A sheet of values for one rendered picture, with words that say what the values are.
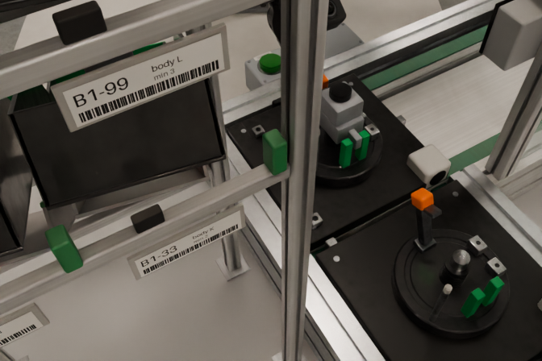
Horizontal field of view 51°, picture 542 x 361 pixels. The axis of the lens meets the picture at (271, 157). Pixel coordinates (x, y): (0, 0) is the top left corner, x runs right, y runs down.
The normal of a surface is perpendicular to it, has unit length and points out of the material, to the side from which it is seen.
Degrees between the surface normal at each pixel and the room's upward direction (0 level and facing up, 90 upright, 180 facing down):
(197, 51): 90
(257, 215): 0
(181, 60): 90
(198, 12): 90
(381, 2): 0
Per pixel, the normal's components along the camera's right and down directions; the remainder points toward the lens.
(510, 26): -0.87, 0.40
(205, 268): -0.02, -0.62
